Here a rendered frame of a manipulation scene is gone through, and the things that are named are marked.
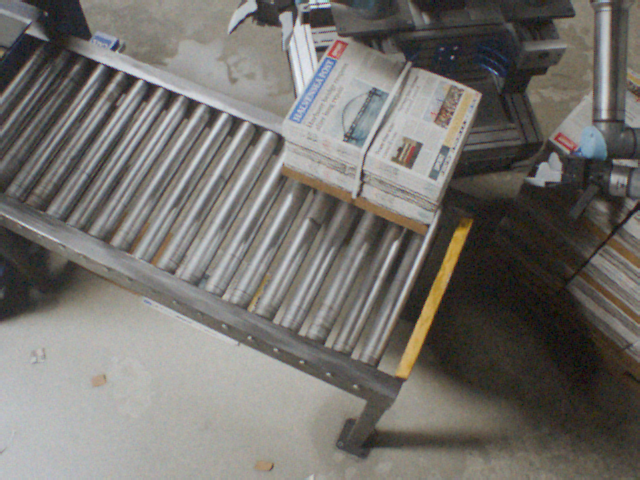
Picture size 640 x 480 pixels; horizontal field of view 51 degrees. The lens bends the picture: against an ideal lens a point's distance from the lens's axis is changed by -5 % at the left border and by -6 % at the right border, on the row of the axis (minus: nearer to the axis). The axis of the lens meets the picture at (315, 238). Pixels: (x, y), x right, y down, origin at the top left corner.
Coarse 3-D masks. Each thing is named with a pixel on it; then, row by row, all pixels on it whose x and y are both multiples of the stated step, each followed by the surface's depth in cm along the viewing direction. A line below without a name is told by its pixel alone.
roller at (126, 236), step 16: (208, 112) 181; (192, 128) 178; (176, 144) 176; (192, 144) 178; (176, 160) 175; (160, 176) 172; (144, 192) 171; (160, 192) 172; (144, 208) 169; (128, 224) 167; (144, 224) 169; (112, 240) 166; (128, 240) 166
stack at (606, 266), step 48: (576, 144) 177; (528, 192) 201; (576, 192) 185; (528, 240) 219; (576, 240) 199; (624, 240) 183; (576, 288) 218; (624, 288) 198; (576, 336) 240; (624, 336) 215; (624, 384) 235
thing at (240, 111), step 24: (72, 48) 188; (96, 48) 188; (144, 72) 185; (168, 72) 186; (192, 96) 182; (216, 96) 183; (240, 120) 181; (264, 120) 180; (456, 192) 173; (456, 216) 175
